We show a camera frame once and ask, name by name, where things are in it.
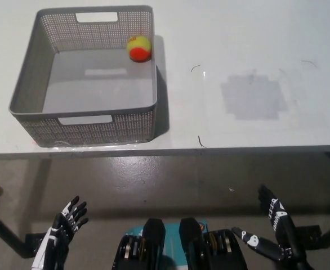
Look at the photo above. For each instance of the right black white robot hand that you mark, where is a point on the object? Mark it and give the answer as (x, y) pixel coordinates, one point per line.
(287, 239)

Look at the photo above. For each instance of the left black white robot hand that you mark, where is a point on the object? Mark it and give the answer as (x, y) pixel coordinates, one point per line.
(58, 239)

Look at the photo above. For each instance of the yellow orange tennis ball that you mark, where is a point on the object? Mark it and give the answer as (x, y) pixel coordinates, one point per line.
(138, 47)

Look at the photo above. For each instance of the black floor plate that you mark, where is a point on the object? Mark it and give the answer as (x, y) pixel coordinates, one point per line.
(308, 237)
(35, 243)

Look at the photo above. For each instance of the black metal table leg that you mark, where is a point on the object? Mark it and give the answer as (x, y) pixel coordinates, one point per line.
(4, 230)

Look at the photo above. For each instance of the grey perforated plastic basket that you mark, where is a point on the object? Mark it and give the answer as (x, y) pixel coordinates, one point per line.
(97, 129)

